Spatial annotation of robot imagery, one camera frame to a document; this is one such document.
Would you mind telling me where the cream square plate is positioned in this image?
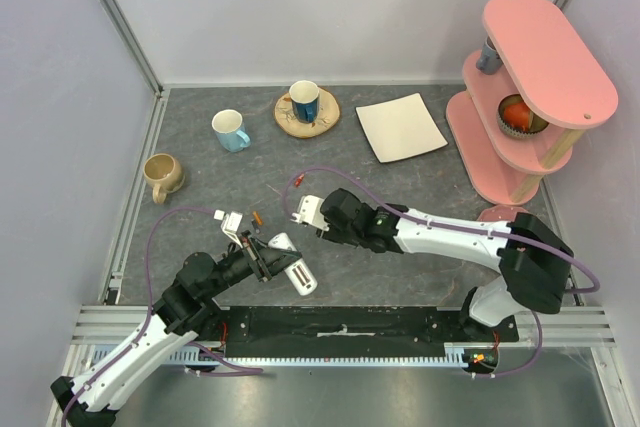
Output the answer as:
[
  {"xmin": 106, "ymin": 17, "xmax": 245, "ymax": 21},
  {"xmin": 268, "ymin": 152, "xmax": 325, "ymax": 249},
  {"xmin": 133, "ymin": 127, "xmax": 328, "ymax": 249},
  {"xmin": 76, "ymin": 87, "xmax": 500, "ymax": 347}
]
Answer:
[{"xmin": 356, "ymin": 93, "xmax": 448, "ymax": 163}]

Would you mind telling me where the dark blue mug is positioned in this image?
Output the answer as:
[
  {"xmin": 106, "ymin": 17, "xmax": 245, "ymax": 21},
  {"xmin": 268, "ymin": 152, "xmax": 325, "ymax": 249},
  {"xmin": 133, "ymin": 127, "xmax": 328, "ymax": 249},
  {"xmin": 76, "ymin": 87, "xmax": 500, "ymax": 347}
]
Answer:
[{"xmin": 289, "ymin": 80, "xmax": 320, "ymax": 123}]

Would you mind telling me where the light blue mug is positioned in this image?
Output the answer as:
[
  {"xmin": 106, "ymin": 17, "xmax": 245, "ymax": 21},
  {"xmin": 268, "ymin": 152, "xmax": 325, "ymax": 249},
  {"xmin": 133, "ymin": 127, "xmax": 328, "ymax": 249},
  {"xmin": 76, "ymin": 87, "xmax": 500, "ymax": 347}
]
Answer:
[{"xmin": 211, "ymin": 109, "xmax": 251, "ymax": 153}]

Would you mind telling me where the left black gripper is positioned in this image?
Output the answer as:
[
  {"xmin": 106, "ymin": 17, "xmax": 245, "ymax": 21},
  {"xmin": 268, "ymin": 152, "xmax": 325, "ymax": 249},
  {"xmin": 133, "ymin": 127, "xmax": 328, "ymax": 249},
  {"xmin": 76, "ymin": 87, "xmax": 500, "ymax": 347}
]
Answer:
[{"xmin": 203, "ymin": 229, "xmax": 302, "ymax": 299}]

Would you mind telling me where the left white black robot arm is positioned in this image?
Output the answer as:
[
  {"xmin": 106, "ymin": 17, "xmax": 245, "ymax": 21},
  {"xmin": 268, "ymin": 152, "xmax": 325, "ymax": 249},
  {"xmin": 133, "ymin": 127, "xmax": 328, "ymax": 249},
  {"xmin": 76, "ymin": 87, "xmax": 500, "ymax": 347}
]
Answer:
[{"xmin": 51, "ymin": 233, "xmax": 317, "ymax": 426}]

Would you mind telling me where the grey cup on shelf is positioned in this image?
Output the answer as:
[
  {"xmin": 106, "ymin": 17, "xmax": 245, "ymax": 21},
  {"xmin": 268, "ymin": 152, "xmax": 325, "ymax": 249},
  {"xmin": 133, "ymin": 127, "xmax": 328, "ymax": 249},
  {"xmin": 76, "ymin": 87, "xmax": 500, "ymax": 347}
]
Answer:
[{"xmin": 475, "ymin": 37, "xmax": 503, "ymax": 75}]

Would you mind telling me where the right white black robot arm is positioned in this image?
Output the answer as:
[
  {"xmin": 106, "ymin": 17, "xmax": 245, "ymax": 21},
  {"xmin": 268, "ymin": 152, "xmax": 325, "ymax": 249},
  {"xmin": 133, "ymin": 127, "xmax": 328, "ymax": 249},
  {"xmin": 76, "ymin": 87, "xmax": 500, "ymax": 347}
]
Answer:
[{"xmin": 299, "ymin": 188, "xmax": 573, "ymax": 341}]

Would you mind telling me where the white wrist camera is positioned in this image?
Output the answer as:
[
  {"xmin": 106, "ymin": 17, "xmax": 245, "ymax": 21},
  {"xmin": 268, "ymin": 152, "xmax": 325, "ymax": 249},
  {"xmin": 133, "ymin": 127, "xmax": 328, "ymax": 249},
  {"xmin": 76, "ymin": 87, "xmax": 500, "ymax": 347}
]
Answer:
[
  {"xmin": 292, "ymin": 195, "xmax": 329, "ymax": 231},
  {"xmin": 213, "ymin": 210, "xmax": 243, "ymax": 246}
]

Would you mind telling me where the beige ceramic mug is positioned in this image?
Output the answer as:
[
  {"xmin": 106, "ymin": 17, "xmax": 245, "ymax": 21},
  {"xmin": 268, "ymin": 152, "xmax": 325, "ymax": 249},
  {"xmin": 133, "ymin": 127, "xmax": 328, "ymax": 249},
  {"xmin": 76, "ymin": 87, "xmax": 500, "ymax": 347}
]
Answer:
[{"xmin": 143, "ymin": 153, "xmax": 185, "ymax": 204}]

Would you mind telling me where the pink three-tier shelf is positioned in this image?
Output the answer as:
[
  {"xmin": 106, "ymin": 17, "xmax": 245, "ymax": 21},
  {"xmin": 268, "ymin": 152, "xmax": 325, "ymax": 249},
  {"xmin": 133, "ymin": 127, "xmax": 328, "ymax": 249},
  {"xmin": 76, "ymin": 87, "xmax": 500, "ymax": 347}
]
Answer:
[{"xmin": 446, "ymin": 0, "xmax": 618, "ymax": 205}]

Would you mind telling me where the orange battery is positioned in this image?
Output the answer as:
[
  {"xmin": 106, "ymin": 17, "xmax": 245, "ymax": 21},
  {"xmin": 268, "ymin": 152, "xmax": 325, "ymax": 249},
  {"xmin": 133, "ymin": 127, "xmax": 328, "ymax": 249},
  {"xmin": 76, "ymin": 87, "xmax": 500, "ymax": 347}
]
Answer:
[{"xmin": 253, "ymin": 211, "xmax": 264, "ymax": 225}]

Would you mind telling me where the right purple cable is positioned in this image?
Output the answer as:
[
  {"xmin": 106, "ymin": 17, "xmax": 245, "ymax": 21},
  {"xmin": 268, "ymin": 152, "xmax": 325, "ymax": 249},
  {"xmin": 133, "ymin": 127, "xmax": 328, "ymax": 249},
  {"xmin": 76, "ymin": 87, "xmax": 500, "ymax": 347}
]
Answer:
[{"xmin": 282, "ymin": 166, "xmax": 601, "ymax": 379}]

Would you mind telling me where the white slotted cable duct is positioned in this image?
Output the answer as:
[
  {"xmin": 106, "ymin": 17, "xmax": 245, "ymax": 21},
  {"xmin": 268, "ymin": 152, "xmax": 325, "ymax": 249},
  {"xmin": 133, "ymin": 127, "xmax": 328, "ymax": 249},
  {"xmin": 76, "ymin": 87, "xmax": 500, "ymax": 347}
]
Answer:
[{"xmin": 92, "ymin": 341, "xmax": 496, "ymax": 367}]

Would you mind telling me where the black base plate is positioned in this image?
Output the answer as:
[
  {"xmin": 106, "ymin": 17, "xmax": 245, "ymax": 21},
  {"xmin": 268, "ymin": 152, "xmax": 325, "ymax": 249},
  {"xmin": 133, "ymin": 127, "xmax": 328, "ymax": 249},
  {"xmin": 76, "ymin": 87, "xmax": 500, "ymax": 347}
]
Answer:
[{"xmin": 196, "ymin": 306, "xmax": 519, "ymax": 360}]

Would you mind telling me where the bowl with fruit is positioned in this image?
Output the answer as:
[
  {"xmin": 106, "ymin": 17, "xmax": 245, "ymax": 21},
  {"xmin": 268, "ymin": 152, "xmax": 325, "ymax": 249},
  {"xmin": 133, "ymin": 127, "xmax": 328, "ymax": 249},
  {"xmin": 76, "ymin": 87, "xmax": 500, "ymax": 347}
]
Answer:
[{"xmin": 497, "ymin": 94, "xmax": 549, "ymax": 139}]

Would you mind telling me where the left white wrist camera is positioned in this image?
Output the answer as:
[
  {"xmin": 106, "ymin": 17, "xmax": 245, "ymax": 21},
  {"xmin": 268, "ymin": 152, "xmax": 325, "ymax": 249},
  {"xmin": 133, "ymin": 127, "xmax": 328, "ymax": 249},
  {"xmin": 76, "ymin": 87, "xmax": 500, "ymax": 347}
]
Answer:
[{"xmin": 213, "ymin": 210, "xmax": 243, "ymax": 246}]

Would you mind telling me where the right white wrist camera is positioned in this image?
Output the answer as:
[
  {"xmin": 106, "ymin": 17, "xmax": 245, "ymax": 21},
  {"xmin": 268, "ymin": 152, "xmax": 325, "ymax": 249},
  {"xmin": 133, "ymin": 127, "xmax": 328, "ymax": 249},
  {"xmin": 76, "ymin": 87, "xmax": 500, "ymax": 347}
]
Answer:
[{"xmin": 292, "ymin": 195, "xmax": 329, "ymax": 231}]

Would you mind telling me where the purple cable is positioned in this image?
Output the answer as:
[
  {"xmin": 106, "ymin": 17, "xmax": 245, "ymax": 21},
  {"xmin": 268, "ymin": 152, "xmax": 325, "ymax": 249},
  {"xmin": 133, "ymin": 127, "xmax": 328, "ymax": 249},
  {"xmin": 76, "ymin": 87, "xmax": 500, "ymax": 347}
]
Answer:
[
  {"xmin": 282, "ymin": 166, "xmax": 601, "ymax": 379},
  {"xmin": 59, "ymin": 206, "xmax": 264, "ymax": 427}
]

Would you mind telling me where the red battery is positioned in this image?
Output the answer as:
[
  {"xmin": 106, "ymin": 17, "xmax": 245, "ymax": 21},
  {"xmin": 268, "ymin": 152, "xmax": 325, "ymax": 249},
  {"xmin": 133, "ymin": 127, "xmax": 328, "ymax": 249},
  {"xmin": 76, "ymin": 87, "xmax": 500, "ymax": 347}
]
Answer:
[{"xmin": 294, "ymin": 174, "xmax": 305, "ymax": 187}]

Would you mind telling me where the white remote control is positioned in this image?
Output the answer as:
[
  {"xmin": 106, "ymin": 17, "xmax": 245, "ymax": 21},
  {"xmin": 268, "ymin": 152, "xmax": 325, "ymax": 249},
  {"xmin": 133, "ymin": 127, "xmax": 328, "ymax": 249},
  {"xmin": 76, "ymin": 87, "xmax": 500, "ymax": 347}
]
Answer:
[{"xmin": 284, "ymin": 257, "xmax": 318, "ymax": 296}]

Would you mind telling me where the pink dotted plate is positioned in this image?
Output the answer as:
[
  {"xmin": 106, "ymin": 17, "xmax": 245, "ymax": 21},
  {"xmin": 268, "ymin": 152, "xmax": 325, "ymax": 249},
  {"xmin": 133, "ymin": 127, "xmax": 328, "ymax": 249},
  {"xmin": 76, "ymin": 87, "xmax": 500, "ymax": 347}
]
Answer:
[{"xmin": 477, "ymin": 205, "xmax": 527, "ymax": 222}]

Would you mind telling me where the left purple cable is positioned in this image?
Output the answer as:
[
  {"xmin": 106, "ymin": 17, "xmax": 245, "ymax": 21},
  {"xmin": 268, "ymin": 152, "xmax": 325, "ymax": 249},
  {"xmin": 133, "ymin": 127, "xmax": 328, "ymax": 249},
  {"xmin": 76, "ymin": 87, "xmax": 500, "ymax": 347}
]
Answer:
[{"xmin": 59, "ymin": 206, "xmax": 264, "ymax": 427}]

